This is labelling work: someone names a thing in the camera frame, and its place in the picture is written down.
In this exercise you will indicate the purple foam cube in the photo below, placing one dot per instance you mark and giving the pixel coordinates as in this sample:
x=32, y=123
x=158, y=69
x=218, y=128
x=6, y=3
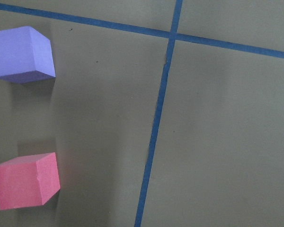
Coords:
x=25, y=56

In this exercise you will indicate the red foam cube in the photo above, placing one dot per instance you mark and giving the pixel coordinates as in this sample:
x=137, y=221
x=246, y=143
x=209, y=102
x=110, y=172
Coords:
x=28, y=181

